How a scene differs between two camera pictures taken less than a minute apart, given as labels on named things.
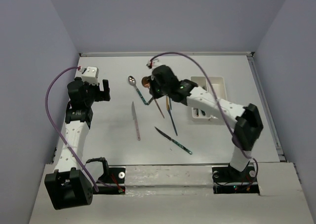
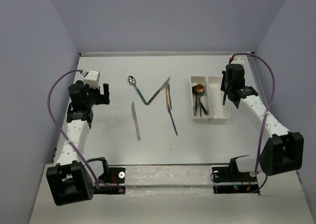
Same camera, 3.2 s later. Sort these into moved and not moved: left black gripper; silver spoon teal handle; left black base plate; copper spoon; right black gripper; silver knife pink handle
Moved: copper spoon; right black gripper
Not moved: silver spoon teal handle; left black base plate; silver knife pink handle; left black gripper
